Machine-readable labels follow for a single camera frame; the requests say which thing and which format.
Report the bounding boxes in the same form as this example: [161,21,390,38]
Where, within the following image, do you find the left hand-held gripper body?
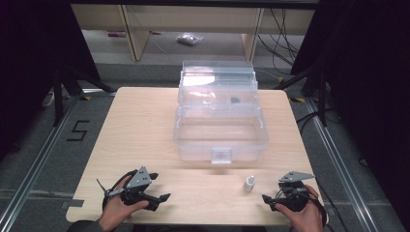
[103,165,153,208]

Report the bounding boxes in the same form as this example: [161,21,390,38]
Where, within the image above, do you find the dark curtain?
[0,0,102,162]
[290,0,410,230]

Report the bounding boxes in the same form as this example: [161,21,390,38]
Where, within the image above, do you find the white power strip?
[41,91,56,108]

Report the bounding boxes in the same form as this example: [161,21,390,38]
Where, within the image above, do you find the black floor cables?
[256,8,306,68]

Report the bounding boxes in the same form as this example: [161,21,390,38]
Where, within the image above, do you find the grey tape strip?
[60,199,86,209]

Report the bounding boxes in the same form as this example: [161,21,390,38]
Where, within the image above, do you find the clear plastic bag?
[176,32,205,46]

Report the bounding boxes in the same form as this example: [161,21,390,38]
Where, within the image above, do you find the person's right hand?
[274,184,325,232]

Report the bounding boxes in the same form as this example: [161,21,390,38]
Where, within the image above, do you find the black floor cable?
[295,108,343,135]

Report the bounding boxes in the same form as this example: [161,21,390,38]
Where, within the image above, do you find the small white dropper bottle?
[243,175,256,193]

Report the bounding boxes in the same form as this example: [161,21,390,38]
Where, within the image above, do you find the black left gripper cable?
[102,169,139,211]

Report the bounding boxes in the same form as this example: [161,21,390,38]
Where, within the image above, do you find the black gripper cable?
[306,188,330,228]
[102,169,139,211]

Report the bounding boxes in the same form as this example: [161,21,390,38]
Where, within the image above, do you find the metal floor rail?
[0,89,83,232]
[304,97,385,232]

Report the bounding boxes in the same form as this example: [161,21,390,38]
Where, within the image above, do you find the clear plastic storage box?
[172,60,270,165]

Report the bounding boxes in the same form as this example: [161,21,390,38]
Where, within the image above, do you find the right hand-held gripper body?
[278,170,316,213]

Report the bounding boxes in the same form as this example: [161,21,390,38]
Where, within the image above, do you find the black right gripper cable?
[306,188,330,228]

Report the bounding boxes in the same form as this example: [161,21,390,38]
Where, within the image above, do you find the person's left hand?
[98,175,150,232]

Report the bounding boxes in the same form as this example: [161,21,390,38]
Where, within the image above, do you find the black metal stand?
[52,65,117,128]
[273,63,331,128]

